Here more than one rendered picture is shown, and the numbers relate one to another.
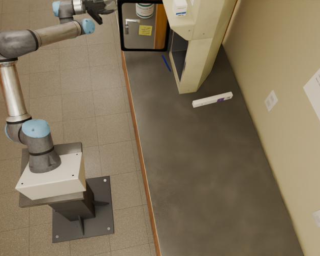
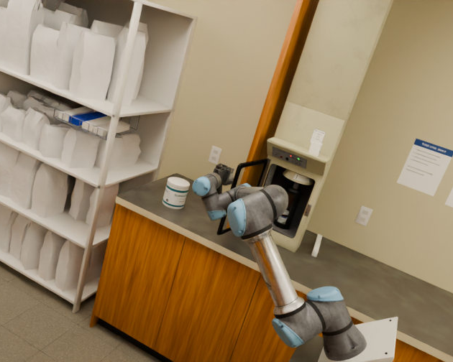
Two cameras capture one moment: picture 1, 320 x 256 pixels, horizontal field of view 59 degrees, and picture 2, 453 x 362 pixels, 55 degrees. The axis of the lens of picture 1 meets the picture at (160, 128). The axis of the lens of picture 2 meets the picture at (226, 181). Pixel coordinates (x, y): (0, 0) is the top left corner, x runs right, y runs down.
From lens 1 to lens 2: 202 cm
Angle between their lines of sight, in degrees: 57
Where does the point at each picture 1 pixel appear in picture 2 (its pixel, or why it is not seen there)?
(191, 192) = (407, 311)
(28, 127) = (332, 291)
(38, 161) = (356, 332)
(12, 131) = (306, 319)
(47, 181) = (392, 335)
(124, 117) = not seen: outside the picture
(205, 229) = (447, 327)
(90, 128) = not seen: outside the picture
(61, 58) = not seen: outside the picture
